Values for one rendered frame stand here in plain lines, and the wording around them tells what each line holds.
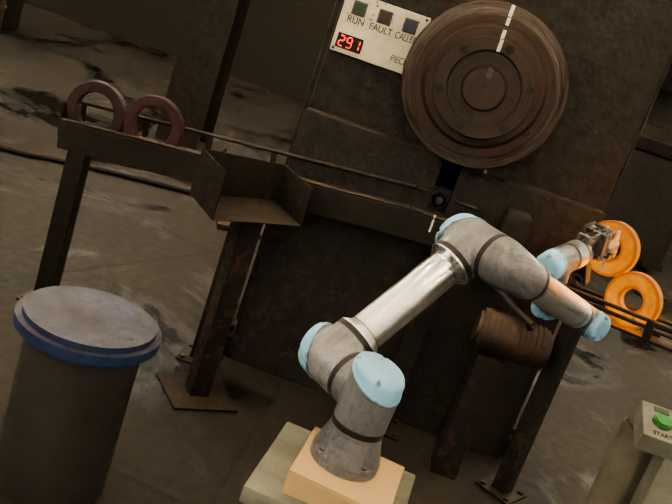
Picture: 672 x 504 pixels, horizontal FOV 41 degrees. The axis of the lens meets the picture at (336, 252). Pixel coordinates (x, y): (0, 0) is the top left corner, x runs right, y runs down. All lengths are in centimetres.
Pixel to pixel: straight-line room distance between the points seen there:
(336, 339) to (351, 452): 24
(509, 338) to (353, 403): 88
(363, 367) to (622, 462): 77
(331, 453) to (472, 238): 57
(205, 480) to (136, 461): 18
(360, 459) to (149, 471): 68
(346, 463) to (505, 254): 56
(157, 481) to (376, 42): 140
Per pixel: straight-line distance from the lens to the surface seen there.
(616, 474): 233
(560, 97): 265
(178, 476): 238
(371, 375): 182
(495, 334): 262
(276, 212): 257
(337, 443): 188
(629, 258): 259
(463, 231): 204
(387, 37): 277
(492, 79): 254
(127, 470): 235
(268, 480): 190
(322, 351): 192
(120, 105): 286
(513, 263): 199
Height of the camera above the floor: 129
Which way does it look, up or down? 17 degrees down
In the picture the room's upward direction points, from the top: 19 degrees clockwise
